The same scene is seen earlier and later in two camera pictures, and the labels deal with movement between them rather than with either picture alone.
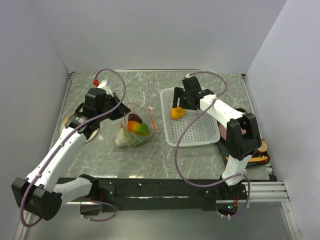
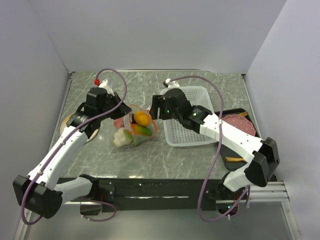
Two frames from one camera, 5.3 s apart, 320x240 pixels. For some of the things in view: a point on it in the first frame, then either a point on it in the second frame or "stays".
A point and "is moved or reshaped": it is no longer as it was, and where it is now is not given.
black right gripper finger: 178,92 to 158,101
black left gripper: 121,110 stays
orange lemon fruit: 177,113 is moved or reshaped
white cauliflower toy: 120,140 stays
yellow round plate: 68,117 stays
